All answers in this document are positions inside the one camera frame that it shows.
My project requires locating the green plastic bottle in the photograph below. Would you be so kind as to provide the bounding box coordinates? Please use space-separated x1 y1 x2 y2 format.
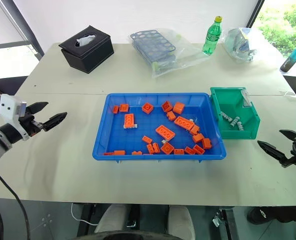
202 15 224 57

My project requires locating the blue test tube rack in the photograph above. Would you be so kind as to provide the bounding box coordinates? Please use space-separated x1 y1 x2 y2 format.
130 29 176 69

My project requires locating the dark rounded shape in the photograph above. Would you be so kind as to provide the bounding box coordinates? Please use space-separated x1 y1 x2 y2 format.
74 230 184 240

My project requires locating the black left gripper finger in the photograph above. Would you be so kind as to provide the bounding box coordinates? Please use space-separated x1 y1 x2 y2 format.
41 111 68 133
27 101 49 115

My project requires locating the crumpled clear plastic bag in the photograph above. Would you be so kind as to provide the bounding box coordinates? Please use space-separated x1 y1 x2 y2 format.
222 26 260 64

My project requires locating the metal table leg bracket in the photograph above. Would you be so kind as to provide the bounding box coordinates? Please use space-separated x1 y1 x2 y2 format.
212 208 241 240

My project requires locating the black tissue box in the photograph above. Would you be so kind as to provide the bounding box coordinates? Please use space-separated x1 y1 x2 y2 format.
58 24 115 74

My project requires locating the teal water bottle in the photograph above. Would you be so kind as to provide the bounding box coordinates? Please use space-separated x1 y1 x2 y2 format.
279 41 296 73

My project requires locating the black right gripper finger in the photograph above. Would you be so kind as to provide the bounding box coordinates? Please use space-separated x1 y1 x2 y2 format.
279 128 296 145
257 140 290 166

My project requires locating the grey table frame panel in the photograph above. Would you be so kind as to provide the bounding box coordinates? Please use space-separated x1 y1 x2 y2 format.
0 198 80 240

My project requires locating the blue plastic tray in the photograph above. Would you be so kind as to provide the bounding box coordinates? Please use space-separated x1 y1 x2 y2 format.
91 92 227 165

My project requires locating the green plastic bin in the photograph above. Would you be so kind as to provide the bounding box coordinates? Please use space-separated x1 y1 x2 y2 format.
209 86 260 140

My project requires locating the blue tube rack in bag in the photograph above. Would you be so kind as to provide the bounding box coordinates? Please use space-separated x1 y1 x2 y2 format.
127 26 209 79

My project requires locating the black window frame pillar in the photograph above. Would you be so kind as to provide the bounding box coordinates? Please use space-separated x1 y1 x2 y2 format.
246 0 265 29

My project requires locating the white tissue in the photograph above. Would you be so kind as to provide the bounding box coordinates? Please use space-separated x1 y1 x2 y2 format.
75 33 97 47

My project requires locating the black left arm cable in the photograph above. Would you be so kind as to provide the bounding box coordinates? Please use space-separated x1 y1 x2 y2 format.
0 174 31 240

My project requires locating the black window frame beam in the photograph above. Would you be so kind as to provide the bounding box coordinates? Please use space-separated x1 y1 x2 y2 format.
0 0 45 61

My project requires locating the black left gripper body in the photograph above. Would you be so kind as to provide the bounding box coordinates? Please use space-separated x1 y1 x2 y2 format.
18 109 45 138

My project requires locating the clear label holder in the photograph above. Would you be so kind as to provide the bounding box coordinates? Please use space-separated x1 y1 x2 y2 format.
239 89 254 109

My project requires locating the white cable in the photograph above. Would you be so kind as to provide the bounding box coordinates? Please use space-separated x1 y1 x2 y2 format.
71 203 99 226

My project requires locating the long orange building block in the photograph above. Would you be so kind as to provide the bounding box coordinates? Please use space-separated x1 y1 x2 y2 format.
124 113 136 128
173 115 195 130
155 124 176 141

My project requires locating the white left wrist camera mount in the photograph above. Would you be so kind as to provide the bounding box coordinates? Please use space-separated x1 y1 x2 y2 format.
0 93 29 141

